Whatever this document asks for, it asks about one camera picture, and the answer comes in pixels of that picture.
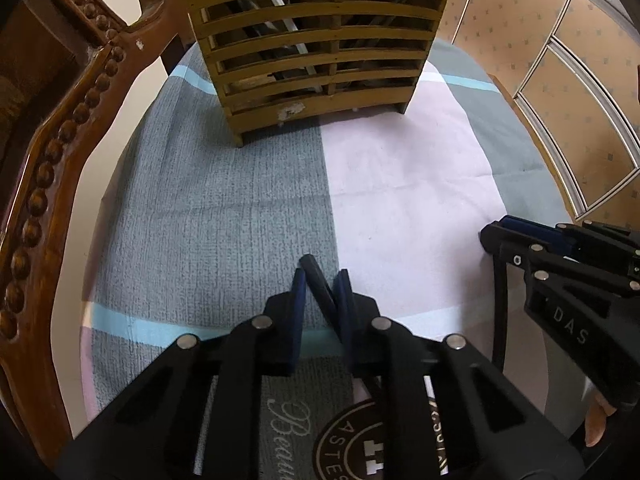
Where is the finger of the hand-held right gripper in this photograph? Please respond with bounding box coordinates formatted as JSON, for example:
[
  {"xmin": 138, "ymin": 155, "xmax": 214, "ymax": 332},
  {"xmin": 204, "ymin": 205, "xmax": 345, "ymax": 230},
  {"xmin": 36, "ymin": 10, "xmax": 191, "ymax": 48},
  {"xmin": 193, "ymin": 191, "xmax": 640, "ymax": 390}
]
[
  {"xmin": 480, "ymin": 221, "xmax": 640, "ymax": 411},
  {"xmin": 500, "ymin": 215, "xmax": 640, "ymax": 281}
]

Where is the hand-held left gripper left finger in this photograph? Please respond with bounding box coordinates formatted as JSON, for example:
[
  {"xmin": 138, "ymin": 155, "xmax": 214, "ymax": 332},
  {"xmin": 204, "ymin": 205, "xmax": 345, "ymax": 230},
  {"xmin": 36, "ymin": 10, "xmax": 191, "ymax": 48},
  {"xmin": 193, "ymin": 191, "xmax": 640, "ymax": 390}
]
[{"xmin": 55, "ymin": 267, "xmax": 308, "ymax": 480}]

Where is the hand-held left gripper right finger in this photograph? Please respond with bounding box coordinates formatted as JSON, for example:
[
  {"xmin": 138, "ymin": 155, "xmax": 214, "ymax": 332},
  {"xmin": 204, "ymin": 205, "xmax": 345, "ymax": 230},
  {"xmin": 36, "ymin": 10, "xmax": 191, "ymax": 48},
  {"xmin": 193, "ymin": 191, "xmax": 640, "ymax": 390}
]
[{"xmin": 334, "ymin": 270, "xmax": 586, "ymax": 480}]

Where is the black chopstick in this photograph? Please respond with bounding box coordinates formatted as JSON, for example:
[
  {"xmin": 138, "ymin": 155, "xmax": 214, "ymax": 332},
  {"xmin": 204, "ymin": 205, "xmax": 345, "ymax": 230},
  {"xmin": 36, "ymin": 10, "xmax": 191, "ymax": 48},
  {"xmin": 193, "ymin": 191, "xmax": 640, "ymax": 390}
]
[
  {"xmin": 298, "ymin": 254, "xmax": 388, "ymax": 401},
  {"xmin": 490, "ymin": 254, "xmax": 508, "ymax": 378}
]

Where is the slatted bamboo utensil holder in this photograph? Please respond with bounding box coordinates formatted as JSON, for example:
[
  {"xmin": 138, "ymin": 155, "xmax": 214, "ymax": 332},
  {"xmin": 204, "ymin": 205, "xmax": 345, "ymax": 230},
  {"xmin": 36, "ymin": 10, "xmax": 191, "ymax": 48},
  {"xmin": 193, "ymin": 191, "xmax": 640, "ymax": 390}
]
[{"xmin": 177, "ymin": 0, "xmax": 459, "ymax": 148}]

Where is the person's right hand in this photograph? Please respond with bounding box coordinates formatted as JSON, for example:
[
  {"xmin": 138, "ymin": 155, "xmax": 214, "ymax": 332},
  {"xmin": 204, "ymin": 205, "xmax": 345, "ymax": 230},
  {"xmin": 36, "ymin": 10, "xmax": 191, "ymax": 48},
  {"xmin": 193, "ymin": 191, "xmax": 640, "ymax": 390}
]
[{"xmin": 582, "ymin": 390, "xmax": 618, "ymax": 448}]

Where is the framed patterned panel door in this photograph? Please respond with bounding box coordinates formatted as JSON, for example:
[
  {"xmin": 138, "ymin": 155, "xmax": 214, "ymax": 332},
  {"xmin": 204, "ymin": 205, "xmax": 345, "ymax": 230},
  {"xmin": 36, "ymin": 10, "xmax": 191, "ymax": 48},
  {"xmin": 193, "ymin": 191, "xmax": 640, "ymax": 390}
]
[{"xmin": 435, "ymin": 0, "xmax": 640, "ymax": 221}]

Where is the grey pink patchwork tablecloth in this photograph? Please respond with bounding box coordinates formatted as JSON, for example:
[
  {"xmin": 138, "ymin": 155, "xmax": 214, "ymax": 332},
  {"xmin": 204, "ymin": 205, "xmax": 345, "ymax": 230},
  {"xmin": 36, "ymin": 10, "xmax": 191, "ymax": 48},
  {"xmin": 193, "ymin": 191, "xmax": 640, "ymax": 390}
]
[{"xmin": 65, "ymin": 35, "xmax": 591, "ymax": 480}]

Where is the carved brown wooden chair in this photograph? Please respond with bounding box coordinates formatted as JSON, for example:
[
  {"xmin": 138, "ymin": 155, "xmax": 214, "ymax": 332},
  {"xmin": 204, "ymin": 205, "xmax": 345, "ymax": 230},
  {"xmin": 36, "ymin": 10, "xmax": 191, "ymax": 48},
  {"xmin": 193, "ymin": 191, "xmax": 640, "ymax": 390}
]
[{"xmin": 0, "ymin": 0, "xmax": 196, "ymax": 466}]

